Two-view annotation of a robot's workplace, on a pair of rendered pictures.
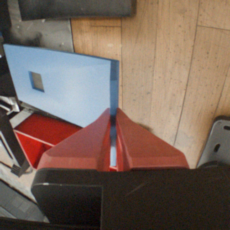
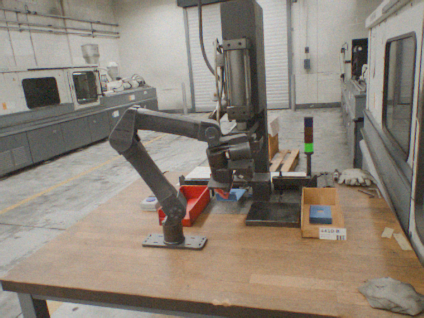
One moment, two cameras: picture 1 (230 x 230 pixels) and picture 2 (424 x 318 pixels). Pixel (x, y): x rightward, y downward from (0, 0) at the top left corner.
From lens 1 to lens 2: 1.04 m
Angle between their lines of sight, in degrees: 48
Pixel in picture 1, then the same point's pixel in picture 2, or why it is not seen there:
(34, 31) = (247, 206)
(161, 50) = (233, 229)
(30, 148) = (193, 189)
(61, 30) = (245, 212)
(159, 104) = (212, 228)
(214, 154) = (188, 238)
